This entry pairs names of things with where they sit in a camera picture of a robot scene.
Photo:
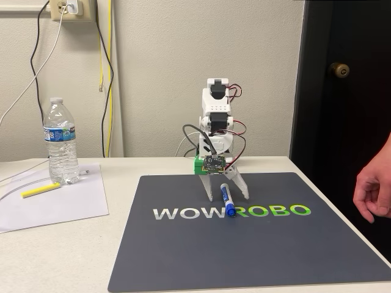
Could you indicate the blue dry erase marker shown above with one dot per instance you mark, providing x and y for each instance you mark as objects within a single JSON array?
[{"x": 227, "y": 200}]

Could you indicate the white charger plug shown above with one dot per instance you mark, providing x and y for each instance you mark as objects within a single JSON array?
[{"x": 74, "y": 6}]

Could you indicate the yellow stick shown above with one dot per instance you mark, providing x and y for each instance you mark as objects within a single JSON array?
[{"x": 39, "y": 190}]

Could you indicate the clear plastic water bottle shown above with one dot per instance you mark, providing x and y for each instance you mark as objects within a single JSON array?
[{"x": 61, "y": 146}]

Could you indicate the dark door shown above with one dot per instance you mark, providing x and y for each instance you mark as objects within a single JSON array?
[{"x": 336, "y": 122}]

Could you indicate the white paper sheet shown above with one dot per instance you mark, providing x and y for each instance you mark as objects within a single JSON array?
[{"x": 61, "y": 207}]

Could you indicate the camera board on green mount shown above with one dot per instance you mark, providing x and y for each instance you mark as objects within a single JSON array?
[{"x": 214, "y": 163}]

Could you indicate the beige wall outlet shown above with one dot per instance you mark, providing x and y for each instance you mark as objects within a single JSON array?
[{"x": 56, "y": 10}]

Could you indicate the person's hand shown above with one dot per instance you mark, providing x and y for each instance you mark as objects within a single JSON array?
[{"x": 374, "y": 186}]

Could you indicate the dark grey WOWROBO mat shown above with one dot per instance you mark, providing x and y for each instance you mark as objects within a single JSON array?
[{"x": 244, "y": 250}]

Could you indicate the brass door knob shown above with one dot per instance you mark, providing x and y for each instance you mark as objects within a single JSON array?
[{"x": 338, "y": 70}]

